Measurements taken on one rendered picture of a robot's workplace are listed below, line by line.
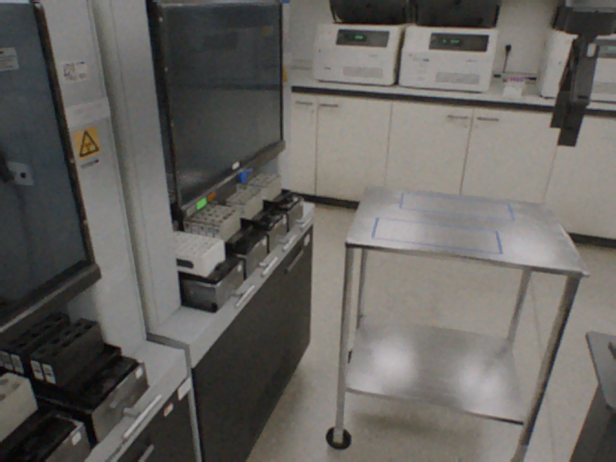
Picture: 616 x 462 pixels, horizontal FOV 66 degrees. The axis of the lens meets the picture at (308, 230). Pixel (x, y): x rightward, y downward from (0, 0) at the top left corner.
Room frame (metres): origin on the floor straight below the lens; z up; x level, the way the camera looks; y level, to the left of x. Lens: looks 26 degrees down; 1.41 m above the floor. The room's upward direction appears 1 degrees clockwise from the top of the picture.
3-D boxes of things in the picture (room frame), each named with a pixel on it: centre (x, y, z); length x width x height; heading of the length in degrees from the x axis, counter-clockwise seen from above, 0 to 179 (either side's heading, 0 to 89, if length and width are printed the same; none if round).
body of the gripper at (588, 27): (0.88, -0.47, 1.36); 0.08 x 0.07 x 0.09; 161
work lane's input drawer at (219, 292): (1.10, 0.49, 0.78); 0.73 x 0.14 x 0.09; 71
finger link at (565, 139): (0.82, -0.45, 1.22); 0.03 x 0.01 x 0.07; 71
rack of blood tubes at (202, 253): (1.06, 0.36, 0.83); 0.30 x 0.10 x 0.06; 71
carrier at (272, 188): (1.46, 0.12, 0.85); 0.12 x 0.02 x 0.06; 160
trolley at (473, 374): (1.31, -0.45, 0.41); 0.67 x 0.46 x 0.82; 77
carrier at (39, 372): (0.66, 0.42, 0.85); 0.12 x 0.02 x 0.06; 160
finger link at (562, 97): (0.95, -0.49, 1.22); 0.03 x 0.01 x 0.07; 71
